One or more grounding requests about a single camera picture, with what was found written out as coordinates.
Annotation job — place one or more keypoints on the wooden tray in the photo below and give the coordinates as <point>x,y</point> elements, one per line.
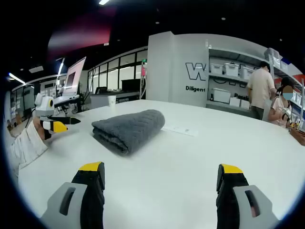
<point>297,133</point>

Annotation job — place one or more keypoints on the person's left hand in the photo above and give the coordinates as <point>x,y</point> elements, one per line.
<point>37,125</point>

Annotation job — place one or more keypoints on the white paper strip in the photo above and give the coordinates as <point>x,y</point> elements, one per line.
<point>181,130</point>

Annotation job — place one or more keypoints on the large white storage bin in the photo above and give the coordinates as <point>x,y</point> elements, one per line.
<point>221,95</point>

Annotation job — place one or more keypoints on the black monitor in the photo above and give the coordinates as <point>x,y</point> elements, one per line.
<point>130,85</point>

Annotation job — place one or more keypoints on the white lidded storage bin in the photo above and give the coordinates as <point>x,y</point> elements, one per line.
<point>231,69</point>
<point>246,72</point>
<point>216,68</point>

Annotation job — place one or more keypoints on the white carton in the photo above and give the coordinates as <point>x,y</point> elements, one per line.
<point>245,104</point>
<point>235,101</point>

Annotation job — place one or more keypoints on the black low cabinet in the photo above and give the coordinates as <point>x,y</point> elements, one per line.
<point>114,100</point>

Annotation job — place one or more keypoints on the white paper cup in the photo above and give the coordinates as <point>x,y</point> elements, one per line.
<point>112,100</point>

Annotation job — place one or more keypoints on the grey towel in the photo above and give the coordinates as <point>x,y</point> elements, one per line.
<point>128,130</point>

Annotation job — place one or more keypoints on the open laptop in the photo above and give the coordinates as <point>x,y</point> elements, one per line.
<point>74,76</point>

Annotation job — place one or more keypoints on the clear plastic storage bin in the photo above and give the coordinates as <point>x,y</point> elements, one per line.
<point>271,54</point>

